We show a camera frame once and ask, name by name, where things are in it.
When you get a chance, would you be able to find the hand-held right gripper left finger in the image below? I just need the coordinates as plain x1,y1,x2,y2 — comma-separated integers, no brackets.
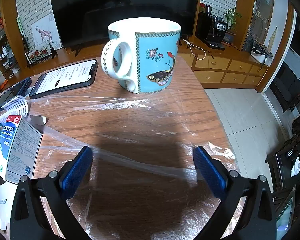
9,145,95,240

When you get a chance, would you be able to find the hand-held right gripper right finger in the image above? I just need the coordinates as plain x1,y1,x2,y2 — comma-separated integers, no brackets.
192,145,278,240

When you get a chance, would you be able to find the blue and white medicine box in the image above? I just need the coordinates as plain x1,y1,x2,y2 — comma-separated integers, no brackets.
0,115,43,185

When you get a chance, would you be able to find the white perforated hair curler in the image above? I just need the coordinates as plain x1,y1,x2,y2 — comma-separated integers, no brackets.
0,94,29,123

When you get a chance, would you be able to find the white printed carton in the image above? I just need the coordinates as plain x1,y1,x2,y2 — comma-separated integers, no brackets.
0,172,15,230

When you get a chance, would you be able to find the clear plastic table sheet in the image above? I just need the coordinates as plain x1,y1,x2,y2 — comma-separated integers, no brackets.
27,52,245,240

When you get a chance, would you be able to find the black smartphone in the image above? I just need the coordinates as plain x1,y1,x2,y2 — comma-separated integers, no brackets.
29,59,98,99

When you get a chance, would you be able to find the blue butterfly print mug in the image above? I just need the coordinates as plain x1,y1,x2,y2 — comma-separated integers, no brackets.
101,18,182,94

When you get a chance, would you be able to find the framed red flower picture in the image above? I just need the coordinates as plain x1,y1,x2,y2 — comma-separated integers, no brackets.
25,44,58,68

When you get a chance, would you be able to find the white handbag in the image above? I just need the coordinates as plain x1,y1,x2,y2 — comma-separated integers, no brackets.
250,41,274,67

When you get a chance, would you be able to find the small green potted plant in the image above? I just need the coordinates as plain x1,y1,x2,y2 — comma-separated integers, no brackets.
224,7,242,47

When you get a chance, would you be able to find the glass door display cabinet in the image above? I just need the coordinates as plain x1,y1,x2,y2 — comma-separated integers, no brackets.
0,0,23,80
236,0,275,53

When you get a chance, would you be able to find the giraffe picture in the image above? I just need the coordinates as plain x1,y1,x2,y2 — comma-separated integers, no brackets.
31,15,62,53

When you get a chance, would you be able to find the black coffee machine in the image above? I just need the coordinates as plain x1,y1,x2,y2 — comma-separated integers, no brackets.
195,12,228,50

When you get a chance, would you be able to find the black flat screen television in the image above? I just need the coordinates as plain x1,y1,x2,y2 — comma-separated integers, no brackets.
49,0,202,57

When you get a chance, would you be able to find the white cable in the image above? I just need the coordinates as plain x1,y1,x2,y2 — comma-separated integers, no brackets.
181,36,207,60

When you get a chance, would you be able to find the green handled stick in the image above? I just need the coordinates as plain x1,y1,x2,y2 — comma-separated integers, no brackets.
16,17,28,53

